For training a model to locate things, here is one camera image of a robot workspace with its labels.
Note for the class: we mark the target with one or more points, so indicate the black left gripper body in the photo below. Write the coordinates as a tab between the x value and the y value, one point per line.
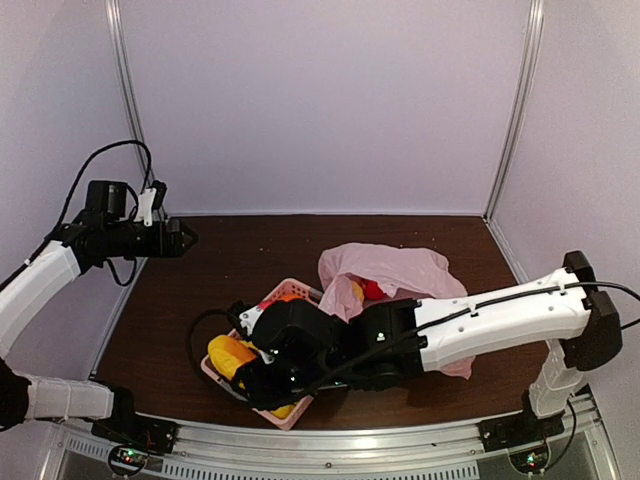
156	247

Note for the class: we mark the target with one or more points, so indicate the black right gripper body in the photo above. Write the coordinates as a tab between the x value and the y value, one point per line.
273	394

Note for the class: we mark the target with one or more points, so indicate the yellow orange persimmon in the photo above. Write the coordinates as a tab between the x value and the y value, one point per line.
228	354

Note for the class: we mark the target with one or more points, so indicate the orange fruit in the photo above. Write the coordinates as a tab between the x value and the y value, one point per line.
290	297

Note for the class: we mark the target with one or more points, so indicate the pink plastic bag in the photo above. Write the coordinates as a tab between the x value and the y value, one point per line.
402	273

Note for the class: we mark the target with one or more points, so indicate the orange yellow mango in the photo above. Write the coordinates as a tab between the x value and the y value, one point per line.
358	291

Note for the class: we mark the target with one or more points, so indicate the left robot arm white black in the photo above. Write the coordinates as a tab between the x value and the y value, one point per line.
52	313

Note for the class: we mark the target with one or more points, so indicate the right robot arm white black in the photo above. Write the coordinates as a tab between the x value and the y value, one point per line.
302	350

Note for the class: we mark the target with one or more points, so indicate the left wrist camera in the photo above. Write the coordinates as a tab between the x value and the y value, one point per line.
149	201

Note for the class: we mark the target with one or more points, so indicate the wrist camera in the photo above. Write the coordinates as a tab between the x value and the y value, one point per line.
149	201
247	317

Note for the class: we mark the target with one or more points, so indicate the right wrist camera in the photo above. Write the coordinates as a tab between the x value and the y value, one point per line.
247	317

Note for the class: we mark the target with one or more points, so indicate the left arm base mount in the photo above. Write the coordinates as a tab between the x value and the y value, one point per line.
137	442

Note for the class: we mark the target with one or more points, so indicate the front aluminium rail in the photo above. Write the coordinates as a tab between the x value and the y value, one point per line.
453	450

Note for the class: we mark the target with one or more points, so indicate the left aluminium frame post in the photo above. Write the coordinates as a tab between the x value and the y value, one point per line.
117	37

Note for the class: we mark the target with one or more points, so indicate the aluminium frame post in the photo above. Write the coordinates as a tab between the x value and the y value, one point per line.
117	37
529	60

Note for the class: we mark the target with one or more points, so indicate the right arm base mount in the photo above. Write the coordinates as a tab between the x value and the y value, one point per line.
524	436

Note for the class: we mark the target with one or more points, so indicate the right aluminium frame post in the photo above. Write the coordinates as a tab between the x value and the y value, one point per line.
529	60

